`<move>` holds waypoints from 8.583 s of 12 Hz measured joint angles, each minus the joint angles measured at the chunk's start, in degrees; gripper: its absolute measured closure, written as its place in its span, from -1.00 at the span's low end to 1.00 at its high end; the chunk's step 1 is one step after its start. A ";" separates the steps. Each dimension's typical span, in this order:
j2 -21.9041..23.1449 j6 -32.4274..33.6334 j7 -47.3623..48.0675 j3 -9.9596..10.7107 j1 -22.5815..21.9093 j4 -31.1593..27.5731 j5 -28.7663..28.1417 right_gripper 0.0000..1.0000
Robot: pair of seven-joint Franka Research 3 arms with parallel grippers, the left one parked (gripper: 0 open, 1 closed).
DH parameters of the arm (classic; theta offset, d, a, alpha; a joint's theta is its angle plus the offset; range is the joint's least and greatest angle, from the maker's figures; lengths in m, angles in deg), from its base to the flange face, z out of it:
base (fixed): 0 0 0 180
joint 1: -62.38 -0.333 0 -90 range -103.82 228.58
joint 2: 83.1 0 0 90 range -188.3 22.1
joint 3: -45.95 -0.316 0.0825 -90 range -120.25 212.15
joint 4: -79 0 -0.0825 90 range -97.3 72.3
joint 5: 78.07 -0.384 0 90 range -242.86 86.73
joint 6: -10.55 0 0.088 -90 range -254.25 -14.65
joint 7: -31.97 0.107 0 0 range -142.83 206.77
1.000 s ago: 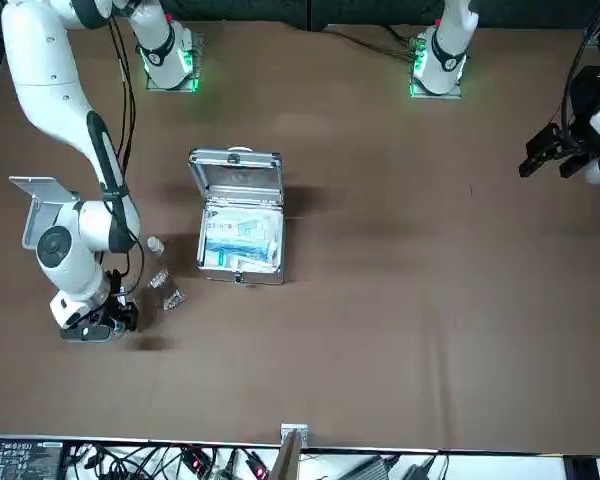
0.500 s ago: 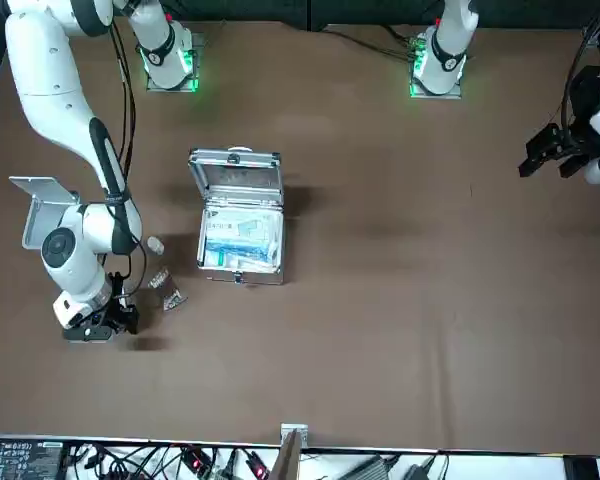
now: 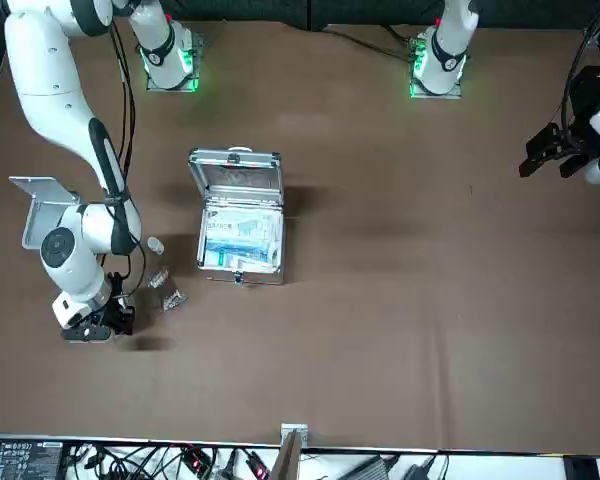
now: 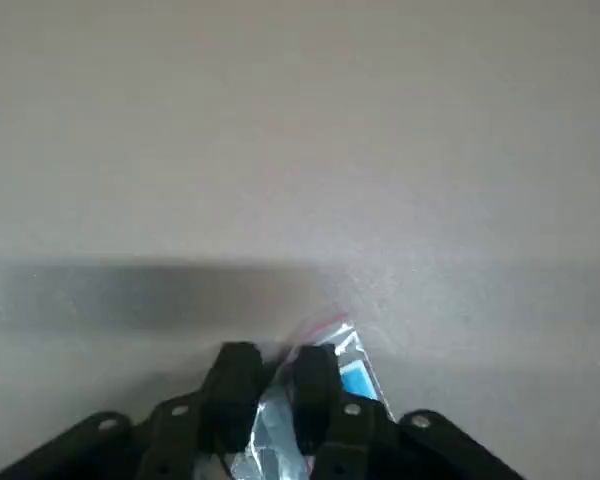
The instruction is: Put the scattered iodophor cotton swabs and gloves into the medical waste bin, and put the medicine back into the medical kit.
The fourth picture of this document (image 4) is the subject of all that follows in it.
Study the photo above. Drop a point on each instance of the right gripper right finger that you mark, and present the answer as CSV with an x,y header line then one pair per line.
x,y
315,390

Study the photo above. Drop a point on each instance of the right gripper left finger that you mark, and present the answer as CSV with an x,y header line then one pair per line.
x,y
230,390

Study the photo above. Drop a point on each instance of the clear bag of gloves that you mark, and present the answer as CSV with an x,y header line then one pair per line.
x,y
360,380

